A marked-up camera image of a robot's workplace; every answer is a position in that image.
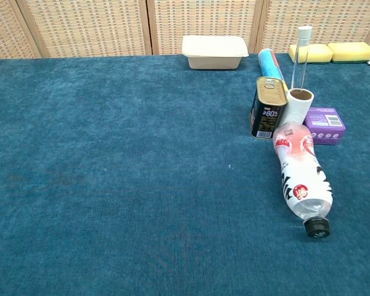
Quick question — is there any clear glass test tube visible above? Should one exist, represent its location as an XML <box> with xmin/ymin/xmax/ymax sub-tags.
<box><xmin>290</xmin><ymin>25</ymin><xmax>313</xmax><ymax>91</ymax></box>

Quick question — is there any blue cylindrical canister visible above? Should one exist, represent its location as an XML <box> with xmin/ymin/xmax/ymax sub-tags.
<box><xmin>258</xmin><ymin>48</ymin><xmax>288</xmax><ymax>90</ymax></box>

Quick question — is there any blue velvet tablecloth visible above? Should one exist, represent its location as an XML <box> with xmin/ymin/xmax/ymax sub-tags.
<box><xmin>0</xmin><ymin>52</ymin><xmax>370</xmax><ymax>296</ymax></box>

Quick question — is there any black and gold tin can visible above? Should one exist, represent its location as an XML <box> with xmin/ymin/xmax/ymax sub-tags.
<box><xmin>250</xmin><ymin>76</ymin><xmax>289</xmax><ymax>141</ymax></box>

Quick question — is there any beige lidded food container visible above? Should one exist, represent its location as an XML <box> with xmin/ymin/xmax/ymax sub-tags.
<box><xmin>181</xmin><ymin>35</ymin><xmax>250</xmax><ymax>70</ymax></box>

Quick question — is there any white paper roll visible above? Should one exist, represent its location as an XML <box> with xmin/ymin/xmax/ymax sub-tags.
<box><xmin>281</xmin><ymin>88</ymin><xmax>315</xmax><ymax>126</ymax></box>

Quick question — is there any plastic bottle with white label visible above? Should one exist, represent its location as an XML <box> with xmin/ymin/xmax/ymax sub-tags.
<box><xmin>272</xmin><ymin>121</ymin><xmax>334</xmax><ymax>240</ymax></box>

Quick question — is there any purple cardboard box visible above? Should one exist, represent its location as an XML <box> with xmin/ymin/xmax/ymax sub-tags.
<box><xmin>302</xmin><ymin>106</ymin><xmax>347</xmax><ymax>146</ymax></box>

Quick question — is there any woven rattan folding screen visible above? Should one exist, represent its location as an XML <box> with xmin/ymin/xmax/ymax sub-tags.
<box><xmin>0</xmin><ymin>0</ymin><xmax>370</xmax><ymax>59</ymax></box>

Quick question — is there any yellow sponge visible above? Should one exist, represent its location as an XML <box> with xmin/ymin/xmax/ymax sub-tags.
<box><xmin>289</xmin><ymin>43</ymin><xmax>334</xmax><ymax>65</ymax></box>
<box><xmin>327</xmin><ymin>41</ymin><xmax>370</xmax><ymax>64</ymax></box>

